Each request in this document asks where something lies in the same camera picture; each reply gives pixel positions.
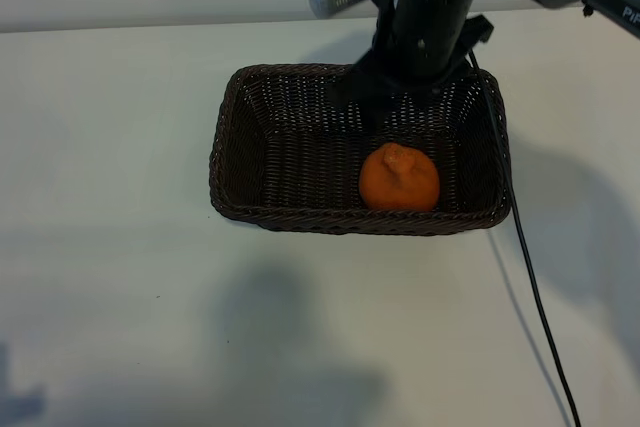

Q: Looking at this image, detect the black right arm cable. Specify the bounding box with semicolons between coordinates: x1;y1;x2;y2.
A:
467;44;584;427

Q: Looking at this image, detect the orange mandarin fruit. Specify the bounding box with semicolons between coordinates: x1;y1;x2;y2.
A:
358;142;441;212

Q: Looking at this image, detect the dark brown wicker basket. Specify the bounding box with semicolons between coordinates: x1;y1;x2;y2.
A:
208;63;514;236

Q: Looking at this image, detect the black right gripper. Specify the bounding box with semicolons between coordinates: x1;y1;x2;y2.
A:
326;0;496;138

